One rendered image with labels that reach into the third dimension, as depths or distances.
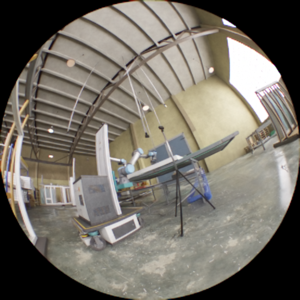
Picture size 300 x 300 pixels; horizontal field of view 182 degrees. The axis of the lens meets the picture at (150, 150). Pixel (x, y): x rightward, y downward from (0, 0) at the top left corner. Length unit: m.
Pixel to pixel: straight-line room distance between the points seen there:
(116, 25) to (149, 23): 2.02
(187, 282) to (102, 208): 0.97
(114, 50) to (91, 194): 7.76
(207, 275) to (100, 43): 8.49
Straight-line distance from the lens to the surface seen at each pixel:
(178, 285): 0.70
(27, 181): 5.04
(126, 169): 1.20
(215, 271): 0.72
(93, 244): 1.14
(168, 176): 8.58
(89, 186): 1.06
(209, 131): 8.39
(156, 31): 8.21
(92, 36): 7.96
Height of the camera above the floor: 0.63
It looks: 20 degrees up
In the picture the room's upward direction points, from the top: 17 degrees counter-clockwise
